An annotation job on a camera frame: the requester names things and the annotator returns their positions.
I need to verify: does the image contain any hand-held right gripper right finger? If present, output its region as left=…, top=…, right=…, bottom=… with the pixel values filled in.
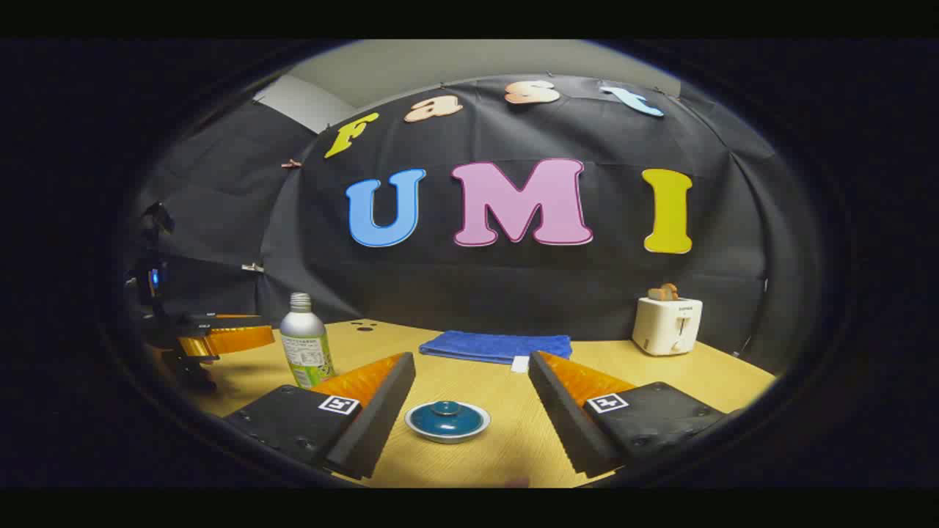
left=528, top=351, right=734, bottom=479

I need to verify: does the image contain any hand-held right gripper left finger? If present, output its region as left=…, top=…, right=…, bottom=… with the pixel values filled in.
left=222, top=352, right=417, bottom=481

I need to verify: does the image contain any blue teacup lid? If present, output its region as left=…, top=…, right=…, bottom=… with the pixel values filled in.
left=409, top=400, right=486, bottom=439

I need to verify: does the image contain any silver water bottle green label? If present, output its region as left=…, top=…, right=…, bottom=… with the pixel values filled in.
left=279, top=293, right=337, bottom=389

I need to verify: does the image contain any white teacup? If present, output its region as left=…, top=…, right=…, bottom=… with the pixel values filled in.
left=404, top=402, right=492, bottom=445

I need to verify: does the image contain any blue folded towel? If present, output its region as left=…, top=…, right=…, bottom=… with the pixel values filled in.
left=419, top=330, right=573, bottom=373

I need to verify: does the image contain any white toaster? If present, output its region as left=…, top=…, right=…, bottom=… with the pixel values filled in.
left=632, top=296, right=704, bottom=357

